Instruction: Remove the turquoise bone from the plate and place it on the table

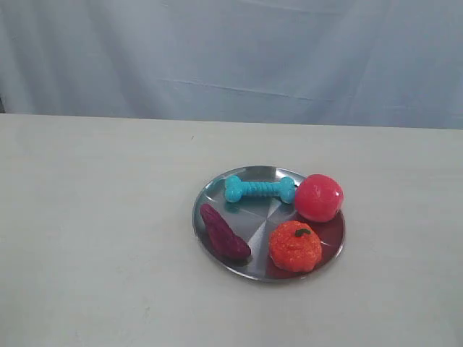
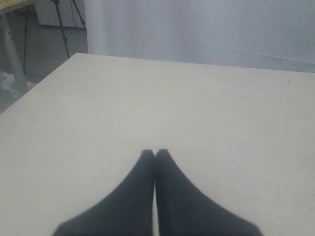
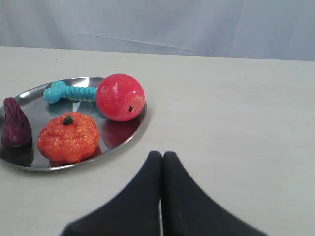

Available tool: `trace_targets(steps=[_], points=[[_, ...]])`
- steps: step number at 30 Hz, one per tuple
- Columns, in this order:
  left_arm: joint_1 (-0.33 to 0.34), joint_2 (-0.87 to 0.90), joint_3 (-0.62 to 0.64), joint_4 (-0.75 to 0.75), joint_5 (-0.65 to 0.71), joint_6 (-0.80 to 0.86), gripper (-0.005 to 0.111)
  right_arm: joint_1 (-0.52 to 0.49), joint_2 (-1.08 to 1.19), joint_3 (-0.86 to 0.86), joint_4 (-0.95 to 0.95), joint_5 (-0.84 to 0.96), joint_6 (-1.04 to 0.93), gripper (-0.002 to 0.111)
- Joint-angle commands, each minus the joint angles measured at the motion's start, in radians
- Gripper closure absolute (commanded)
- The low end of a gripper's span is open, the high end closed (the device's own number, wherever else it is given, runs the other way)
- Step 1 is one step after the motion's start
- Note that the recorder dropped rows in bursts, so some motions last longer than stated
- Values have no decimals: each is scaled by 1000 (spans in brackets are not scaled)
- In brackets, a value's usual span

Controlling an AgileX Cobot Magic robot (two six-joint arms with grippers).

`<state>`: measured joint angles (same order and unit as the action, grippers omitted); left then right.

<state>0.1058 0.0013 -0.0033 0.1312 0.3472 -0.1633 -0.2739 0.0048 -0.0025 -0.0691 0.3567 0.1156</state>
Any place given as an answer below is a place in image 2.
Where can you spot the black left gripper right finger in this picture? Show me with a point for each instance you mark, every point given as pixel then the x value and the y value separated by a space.
pixel 183 210

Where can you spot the white backdrop cloth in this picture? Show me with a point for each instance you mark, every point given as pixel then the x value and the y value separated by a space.
pixel 271 34

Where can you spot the white table leg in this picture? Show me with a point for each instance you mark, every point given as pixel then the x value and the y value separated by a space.
pixel 9 47

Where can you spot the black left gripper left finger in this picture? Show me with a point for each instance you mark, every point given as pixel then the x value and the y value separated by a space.
pixel 126 211

